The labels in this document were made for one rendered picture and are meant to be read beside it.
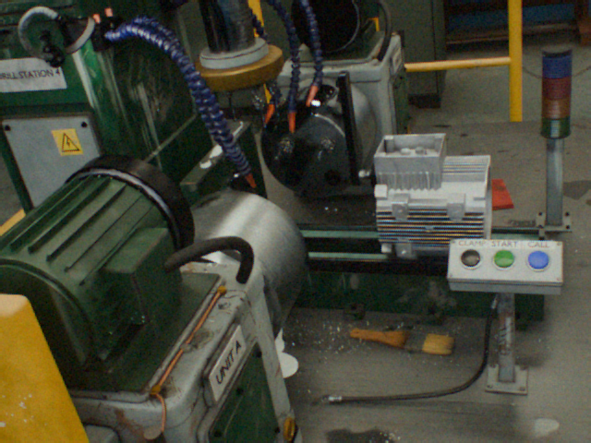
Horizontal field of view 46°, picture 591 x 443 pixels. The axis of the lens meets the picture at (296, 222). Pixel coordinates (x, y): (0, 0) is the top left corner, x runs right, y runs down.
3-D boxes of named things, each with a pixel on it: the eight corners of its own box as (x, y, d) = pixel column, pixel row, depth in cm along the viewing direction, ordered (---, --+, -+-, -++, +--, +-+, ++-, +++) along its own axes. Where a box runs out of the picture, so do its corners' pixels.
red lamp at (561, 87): (541, 100, 146) (541, 78, 144) (541, 89, 151) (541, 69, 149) (572, 98, 144) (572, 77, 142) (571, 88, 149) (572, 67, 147)
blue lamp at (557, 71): (541, 78, 144) (541, 58, 142) (541, 69, 149) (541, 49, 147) (572, 77, 142) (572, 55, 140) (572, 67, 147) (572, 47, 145)
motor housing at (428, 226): (380, 270, 136) (370, 185, 127) (398, 221, 151) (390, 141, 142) (486, 275, 129) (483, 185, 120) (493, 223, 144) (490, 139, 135)
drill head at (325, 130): (258, 215, 166) (236, 117, 154) (307, 143, 199) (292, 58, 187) (359, 216, 157) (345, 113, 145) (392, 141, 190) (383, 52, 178)
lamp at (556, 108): (540, 119, 148) (541, 100, 146) (541, 109, 153) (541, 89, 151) (571, 118, 146) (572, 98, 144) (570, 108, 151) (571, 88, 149)
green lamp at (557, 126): (540, 138, 150) (540, 119, 148) (541, 127, 155) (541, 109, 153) (570, 137, 148) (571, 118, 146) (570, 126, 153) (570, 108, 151)
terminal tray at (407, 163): (377, 192, 132) (373, 158, 128) (388, 167, 141) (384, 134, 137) (440, 192, 128) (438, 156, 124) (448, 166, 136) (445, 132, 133)
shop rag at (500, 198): (514, 208, 172) (514, 204, 171) (465, 213, 173) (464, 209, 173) (502, 181, 185) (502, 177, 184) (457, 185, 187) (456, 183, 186)
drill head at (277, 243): (117, 420, 112) (67, 294, 100) (208, 288, 141) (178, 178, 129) (260, 438, 103) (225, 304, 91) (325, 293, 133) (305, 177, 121)
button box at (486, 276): (450, 291, 113) (446, 278, 108) (452, 251, 116) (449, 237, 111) (562, 295, 107) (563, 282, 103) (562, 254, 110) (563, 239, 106)
